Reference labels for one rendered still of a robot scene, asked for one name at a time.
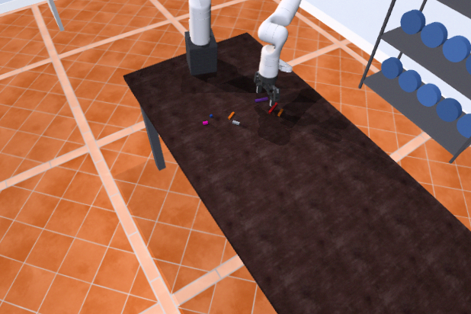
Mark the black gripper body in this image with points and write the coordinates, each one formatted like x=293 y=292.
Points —
x=267 y=81

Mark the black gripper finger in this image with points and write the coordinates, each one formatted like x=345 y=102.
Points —
x=258 y=83
x=275 y=92

